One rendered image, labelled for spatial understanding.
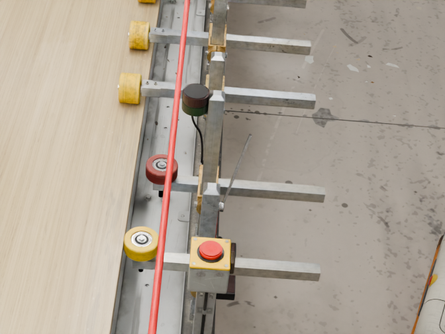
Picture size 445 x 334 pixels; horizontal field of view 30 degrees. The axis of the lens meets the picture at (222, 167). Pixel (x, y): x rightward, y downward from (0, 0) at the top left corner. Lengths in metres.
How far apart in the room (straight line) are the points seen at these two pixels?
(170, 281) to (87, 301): 0.44
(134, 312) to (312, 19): 2.56
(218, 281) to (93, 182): 0.65
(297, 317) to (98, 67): 1.14
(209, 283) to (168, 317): 0.66
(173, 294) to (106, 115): 0.50
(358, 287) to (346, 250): 0.18
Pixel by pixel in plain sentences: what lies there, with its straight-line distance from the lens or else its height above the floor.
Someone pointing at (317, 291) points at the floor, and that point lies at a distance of 3.02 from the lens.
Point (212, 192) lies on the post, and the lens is 1.69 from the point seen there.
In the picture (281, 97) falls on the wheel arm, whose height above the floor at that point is 0.96.
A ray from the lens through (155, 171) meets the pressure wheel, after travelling 2.04.
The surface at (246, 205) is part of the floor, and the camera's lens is 3.25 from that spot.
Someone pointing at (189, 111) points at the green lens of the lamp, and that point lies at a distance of 1.86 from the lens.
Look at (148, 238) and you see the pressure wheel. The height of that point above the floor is 0.90.
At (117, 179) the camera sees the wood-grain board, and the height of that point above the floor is 0.90.
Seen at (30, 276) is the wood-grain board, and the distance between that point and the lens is 1.84.
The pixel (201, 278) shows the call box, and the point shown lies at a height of 1.19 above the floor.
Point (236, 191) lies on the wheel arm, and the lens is 2.09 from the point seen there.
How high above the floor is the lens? 2.31
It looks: 43 degrees down
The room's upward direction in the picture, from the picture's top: 6 degrees clockwise
